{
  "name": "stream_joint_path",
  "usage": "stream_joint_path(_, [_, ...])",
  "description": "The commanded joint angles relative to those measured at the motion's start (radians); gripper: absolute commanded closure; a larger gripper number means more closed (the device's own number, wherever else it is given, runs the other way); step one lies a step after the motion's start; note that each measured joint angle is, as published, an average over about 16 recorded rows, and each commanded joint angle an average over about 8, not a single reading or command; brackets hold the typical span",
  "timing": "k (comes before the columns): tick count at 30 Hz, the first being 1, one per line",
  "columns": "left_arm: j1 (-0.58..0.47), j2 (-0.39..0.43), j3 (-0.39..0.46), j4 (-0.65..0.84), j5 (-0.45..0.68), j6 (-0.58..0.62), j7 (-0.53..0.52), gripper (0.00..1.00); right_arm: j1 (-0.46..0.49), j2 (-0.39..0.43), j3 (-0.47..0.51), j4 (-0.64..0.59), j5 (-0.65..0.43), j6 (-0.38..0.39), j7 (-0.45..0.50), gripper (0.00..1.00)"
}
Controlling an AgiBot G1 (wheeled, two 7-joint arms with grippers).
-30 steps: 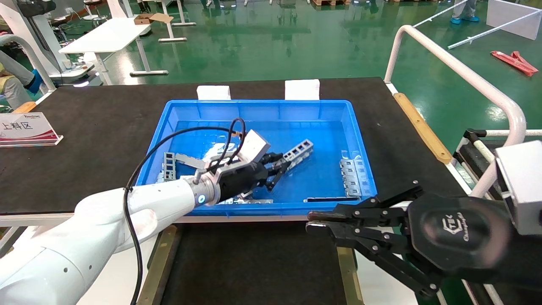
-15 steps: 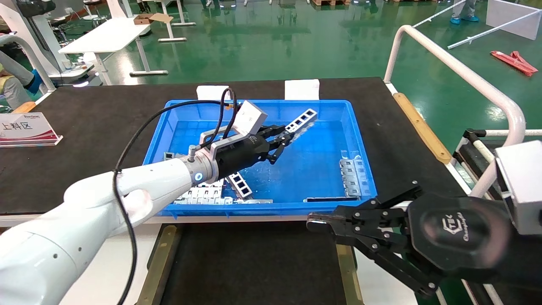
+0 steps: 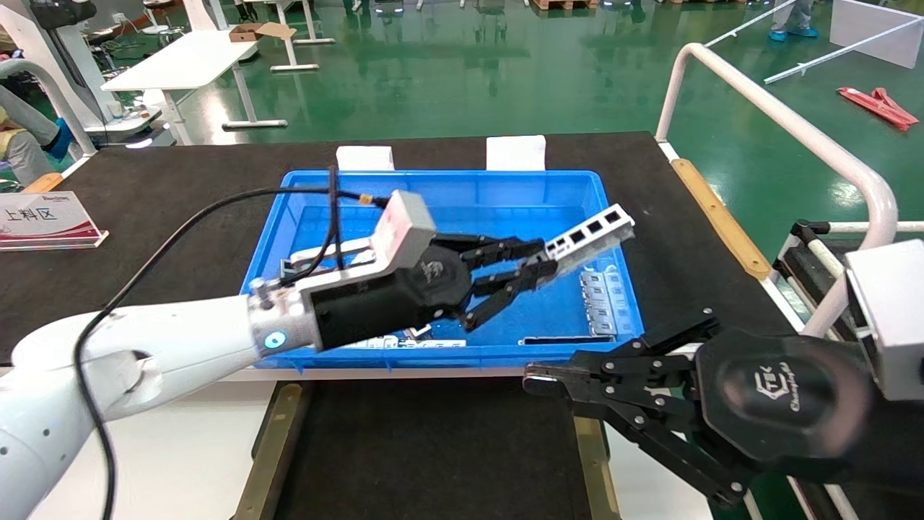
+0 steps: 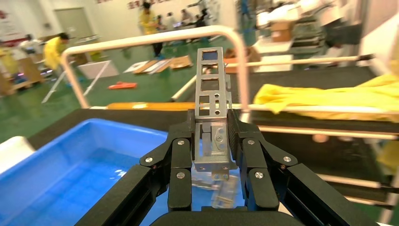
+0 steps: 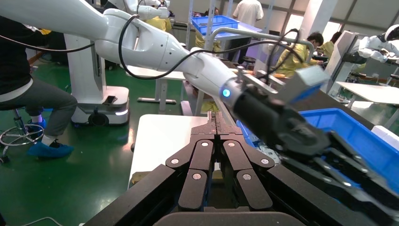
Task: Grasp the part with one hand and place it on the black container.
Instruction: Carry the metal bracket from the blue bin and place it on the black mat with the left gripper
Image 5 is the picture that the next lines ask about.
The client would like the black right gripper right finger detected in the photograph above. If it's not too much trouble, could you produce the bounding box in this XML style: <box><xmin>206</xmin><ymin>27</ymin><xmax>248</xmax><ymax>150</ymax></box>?
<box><xmin>216</xmin><ymin>112</ymin><xmax>375</xmax><ymax>226</ymax></box>

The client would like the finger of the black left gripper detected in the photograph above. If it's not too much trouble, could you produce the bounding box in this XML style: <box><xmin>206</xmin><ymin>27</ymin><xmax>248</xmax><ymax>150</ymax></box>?
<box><xmin>279</xmin><ymin>154</ymin><xmax>399</xmax><ymax>226</ymax></box>
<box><xmin>324</xmin><ymin>130</ymin><xmax>399</xmax><ymax>203</ymax></box>

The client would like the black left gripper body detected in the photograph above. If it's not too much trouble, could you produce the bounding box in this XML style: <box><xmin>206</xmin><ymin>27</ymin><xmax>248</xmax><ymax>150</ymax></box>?
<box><xmin>232</xmin><ymin>86</ymin><xmax>331</xmax><ymax>157</ymax></box>

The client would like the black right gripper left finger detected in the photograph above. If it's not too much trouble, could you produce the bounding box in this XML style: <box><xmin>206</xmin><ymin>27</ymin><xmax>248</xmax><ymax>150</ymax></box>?
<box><xmin>83</xmin><ymin>111</ymin><xmax>217</xmax><ymax>226</ymax></box>

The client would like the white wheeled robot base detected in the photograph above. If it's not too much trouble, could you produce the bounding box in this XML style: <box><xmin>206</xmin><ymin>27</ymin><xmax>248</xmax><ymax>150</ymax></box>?
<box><xmin>64</xmin><ymin>33</ymin><xmax>131</xmax><ymax>127</ymax></box>

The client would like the large blue plastic bin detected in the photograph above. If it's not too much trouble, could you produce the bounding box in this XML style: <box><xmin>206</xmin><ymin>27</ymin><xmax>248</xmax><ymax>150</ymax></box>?
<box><xmin>236</xmin><ymin>108</ymin><xmax>399</xmax><ymax>194</ymax></box>

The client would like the white foam block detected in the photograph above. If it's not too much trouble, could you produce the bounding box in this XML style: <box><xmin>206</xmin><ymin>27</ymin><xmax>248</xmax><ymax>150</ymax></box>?
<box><xmin>370</xmin><ymin>125</ymin><xmax>399</xmax><ymax>151</ymax></box>

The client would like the white table with metal legs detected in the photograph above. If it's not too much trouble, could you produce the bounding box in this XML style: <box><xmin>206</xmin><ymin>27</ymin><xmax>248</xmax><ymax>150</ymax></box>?
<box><xmin>126</xmin><ymin>65</ymin><xmax>188</xmax><ymax>115</ymax></box>
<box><xmin>336</xmin><ymin>81</ymin><xmax>399</xmax><ymax>106</ymax></box>

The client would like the person in yellow jacket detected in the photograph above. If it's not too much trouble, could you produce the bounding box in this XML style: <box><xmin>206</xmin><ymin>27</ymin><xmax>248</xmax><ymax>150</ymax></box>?
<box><xmin>320</xmin><ymin>31</ymin><xmax>343</xmax><ymax>60</ymax></box>
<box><xmin>275</xmin><ymin>31</ymin><xmax>325</xmax><ymax>79</ymax></box>
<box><xmin>144</xmin><ymin>16</ymin><xmax>173</xmax><ymax>34</ymax></box>

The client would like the white humanoid robot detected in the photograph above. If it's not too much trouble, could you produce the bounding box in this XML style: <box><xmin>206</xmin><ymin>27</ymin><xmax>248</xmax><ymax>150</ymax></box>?
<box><xmin>358</xmin><ymin>24</ymin><xmax>399</xmax><ymax>64</ymax></box>

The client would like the person in white shirt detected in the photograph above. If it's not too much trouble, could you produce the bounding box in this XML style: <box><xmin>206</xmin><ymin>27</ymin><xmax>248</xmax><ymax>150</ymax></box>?
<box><xmin>228</xmin><ymin>0</ymin><xmax>265</xmax><ymax>63</ymax></box>

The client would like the small blue plastic bin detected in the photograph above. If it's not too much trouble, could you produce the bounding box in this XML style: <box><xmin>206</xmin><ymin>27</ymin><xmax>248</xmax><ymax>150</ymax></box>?
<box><xmin>190</xmin><ymin>15</ymin><xmax>240</xmax><ymax>36</ymax></box>

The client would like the metal shelf rack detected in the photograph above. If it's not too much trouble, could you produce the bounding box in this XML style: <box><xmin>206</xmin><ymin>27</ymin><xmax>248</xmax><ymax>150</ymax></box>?
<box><xmin>185</xmin><ymin>0</ymin><xmax>219</xmax><ymax>51</ymax></box>

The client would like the metal swivel stool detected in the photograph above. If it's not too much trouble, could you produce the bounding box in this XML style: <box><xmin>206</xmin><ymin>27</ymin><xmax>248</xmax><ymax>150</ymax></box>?
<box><xmin>0</xmin><ymin>105</ymin><xmax>45</xmax><ymax>165</ymax></box>

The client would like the seated person in black top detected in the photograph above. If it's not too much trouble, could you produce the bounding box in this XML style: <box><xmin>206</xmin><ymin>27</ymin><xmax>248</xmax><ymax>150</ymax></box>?
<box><xmin>0</xmin><ymin>15</ymin><xmax>79</xmax><ymax>159</ymax></box>

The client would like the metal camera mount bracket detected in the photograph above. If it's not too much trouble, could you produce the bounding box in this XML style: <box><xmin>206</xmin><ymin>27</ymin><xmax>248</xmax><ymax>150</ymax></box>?
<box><xmin>236</xmin><ymin>66</ymin><xmax>282</xmax><ymax>95</ymax></box>

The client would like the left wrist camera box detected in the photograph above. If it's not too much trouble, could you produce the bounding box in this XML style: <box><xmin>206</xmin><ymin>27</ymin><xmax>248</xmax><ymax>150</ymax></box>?
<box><xmin>277</xmin><ymin>65</ymin><xmax>332</xmax><ymax>106</ymax></box>

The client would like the black camera cable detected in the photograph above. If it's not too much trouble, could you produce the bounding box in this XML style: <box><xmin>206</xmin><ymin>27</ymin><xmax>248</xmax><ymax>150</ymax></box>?
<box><xmin>118</xmin><ymin>14</ymin><xmax>310</xmax><ymax>81</ymax></box>

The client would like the grey floor cable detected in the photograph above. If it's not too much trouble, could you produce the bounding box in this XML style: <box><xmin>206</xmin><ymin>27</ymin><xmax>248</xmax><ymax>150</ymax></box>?
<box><xmin>18</xmin><ymin>216</ymin><xmax>64</xmax><ymax>226</ymax></box>

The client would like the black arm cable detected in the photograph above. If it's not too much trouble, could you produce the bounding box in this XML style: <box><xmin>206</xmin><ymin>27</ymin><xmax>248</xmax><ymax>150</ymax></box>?
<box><xmin>0</xmin><ymin>33</ymin><xmax>96</xmax><ymax>54</ymax></box>

